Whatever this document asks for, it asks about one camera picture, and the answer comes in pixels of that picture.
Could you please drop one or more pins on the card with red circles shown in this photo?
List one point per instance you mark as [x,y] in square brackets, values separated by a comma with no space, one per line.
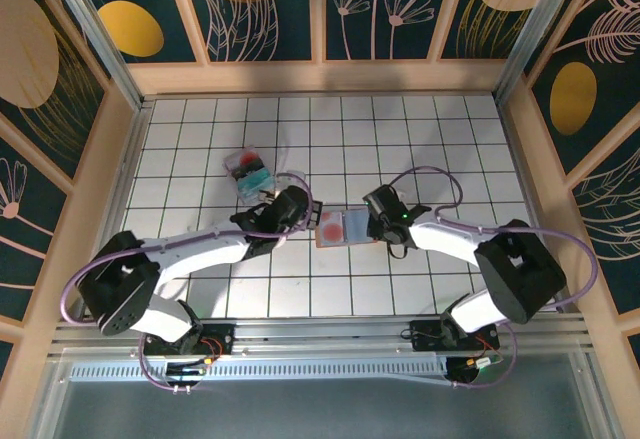
[332,231]

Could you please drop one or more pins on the tan leather card holder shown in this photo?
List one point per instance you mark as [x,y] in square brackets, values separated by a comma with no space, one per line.
[357,226]

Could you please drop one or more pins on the clear acrylic card box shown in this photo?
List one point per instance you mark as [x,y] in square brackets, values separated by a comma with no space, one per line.
[245,198]

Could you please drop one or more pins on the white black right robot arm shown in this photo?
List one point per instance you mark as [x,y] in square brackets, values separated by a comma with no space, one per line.
[520,269]

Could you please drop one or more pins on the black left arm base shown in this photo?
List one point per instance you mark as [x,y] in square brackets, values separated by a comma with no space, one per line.
[222,334]

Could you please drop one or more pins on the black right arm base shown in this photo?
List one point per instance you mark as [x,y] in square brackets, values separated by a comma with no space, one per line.
[425,334]

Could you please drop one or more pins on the teal card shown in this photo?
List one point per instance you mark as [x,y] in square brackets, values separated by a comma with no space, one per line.
[255,186]

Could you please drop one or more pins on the black card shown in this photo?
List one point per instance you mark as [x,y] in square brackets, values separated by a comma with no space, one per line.
[250,171]

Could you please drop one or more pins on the yellow power connector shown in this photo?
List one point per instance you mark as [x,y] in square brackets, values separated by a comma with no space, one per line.
[206,360]
[470,361]

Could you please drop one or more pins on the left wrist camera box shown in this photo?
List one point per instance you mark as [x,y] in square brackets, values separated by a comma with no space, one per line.
[290,179]

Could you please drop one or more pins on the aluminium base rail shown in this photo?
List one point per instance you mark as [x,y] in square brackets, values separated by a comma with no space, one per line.
[325,331]

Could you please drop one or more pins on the aluminium side rail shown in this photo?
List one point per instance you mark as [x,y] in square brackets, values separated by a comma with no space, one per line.
[520,159]
[119,199]

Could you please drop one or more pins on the aluminium corner post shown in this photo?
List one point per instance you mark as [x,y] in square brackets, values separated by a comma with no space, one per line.
[100,44]
[537,34]

